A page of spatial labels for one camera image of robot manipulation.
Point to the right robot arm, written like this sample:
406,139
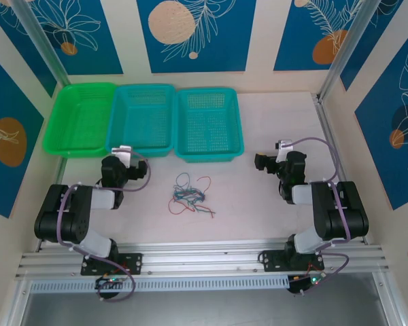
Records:
330,210

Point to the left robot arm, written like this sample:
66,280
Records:
71,210

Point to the teal plastic mesh basket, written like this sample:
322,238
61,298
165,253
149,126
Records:
139,119
207,125

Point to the green plastic mesh basket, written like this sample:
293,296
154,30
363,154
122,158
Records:
78,119

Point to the aluminium mounting beam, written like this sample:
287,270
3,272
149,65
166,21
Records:
204,251

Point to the left circuit board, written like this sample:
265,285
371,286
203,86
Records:
110,282

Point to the circuit board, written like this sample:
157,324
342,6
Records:
110,282
306,283

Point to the right circuit board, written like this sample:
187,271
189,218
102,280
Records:
306,283

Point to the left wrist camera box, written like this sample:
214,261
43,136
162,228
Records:
124,154

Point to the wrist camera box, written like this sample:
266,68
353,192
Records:
284,149
124,154

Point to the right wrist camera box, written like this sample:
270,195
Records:
284,149

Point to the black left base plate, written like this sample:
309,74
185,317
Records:
132,263

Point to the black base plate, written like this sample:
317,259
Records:
132,263
272,259

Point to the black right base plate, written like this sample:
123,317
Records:
272,259

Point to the aluminium frame post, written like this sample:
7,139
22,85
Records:
39,40
355,40

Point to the aluminium lower frame rail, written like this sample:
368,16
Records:
15,305
389,299

